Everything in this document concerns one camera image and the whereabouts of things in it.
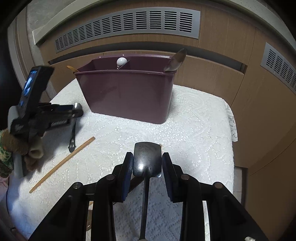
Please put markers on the white lace tablecloth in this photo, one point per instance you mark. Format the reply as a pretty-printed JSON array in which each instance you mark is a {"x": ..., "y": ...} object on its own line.
[{"x": 189, "y": 129}]

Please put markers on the white ball-tipped utensil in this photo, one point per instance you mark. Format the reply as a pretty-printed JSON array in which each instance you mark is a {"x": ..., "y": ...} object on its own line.
[{"x": 121, "y": 61}]

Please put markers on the purple plastic utensil holder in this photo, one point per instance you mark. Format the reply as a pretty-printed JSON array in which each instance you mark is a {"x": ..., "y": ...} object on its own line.
[{"x": 129, "y": 95}]

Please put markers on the large grey vent grille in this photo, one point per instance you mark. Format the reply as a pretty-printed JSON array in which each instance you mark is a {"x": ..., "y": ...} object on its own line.
[{"x": 129, "y": 25}]

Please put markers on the wooden kitchen cabinet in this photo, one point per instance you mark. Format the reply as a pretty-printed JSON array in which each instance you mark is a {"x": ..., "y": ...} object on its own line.
[{"x": 222, "y": 53}]

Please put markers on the long wooden chopstick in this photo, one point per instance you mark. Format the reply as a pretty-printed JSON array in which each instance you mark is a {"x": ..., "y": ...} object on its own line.
[{"x": 62, "y": 164}]

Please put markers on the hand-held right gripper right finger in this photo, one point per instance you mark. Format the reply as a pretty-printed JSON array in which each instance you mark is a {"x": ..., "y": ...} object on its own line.
[{"x": 167, "y": 176}]

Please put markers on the person's left hand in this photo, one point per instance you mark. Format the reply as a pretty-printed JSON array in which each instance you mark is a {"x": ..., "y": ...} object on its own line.
[{"x": 33, "y": 150}]

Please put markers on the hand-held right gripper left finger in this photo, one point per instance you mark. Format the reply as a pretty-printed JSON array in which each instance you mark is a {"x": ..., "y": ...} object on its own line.
[{"x": 128, "y": 176}]

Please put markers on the person's left forearm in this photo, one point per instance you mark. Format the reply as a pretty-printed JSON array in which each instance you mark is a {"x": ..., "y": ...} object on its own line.
[{"x": 4, "y": 162}]

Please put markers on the dark shovel-shaped metal spoon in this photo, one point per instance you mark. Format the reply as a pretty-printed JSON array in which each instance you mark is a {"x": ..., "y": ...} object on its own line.
[{"x": 146, "y": 157}]

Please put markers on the small grey vent grille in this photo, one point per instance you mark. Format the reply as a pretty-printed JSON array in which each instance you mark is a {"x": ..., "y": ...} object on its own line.
[{"x": 279, "y": 64}]

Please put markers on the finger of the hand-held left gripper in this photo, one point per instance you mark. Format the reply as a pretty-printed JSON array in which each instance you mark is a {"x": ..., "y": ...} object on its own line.
[
  {"x": 59, "y": 124},
  {"x": 62, "y": 111}
]

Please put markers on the wooden spoon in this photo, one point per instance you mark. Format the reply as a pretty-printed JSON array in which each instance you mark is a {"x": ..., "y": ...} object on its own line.
[{"x": 72, "y": 68}]

